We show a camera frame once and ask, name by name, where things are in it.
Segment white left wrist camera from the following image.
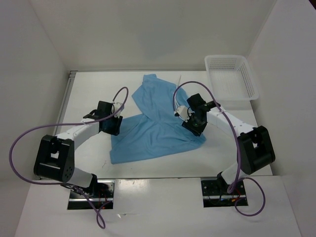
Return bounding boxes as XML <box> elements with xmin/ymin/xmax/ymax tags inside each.
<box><xmin>112</xmin><ymin>102</ymin><xmax>124</xmax><ymax>115</ymax></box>

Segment aluminium table edge rail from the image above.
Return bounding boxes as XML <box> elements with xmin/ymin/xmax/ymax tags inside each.
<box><xmin>39</xmin><ymin>70</ymin><xmax>77</xmax><ymax>180</ymax></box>

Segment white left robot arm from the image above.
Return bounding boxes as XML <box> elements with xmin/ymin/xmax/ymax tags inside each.
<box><xmin>34</xmin><ymin>101</ymin><xmax>124</xmax><ymax>198</ymax></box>

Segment light blue shorts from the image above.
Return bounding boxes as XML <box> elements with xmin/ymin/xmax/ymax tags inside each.
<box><xmin>110</xmin><ymin>74</ymin><xmax>206</xmax><ymax>164</ymax></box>

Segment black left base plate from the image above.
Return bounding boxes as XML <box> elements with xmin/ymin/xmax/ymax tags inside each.
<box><xmin>67</xmin><ymin>179</ymin><xmax>115</xmax><ymax>210</ymax></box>

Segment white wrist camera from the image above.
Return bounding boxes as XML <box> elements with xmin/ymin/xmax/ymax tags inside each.
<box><xmin>112</xmin><ymin>102</ymin><xmax>124</xmax><ymax>115</ymax></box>
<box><xmin>174</xmin><ymin>105</ymin><xmax>190</xmax><ymax>122</ymax></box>

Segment white plastic basket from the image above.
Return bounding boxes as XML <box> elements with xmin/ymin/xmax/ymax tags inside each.
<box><xmin>204</xmin><ymin>55</ymin><xmax>259</xmax><ymax>101</ymax></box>

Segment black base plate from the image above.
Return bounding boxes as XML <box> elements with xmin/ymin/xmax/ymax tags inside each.
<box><xmin>67</xmin><ymin>179</ymin><xmax>115</xmax><ymax>210</ymax></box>
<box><xmin>200</xmin><ymin>179</ymin><xmax>248</xmax><ymax>208</ymax></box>

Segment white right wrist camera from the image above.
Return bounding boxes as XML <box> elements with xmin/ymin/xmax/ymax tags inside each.
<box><xmin>174</xmin><ymin>105</ymin><xmax>190</xmax><ymax>122</ymax></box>

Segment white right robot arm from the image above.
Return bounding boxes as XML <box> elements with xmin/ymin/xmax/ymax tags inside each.
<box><xmin>174</xmin><ymin>94</ymin><xmax>276</xmax><ymax>194</ymax></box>

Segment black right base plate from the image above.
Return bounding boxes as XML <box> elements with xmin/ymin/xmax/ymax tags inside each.
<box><xmin>200</xmin><ymin>179</ymin><xmax>248</xmax><ymax>208</ymax></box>

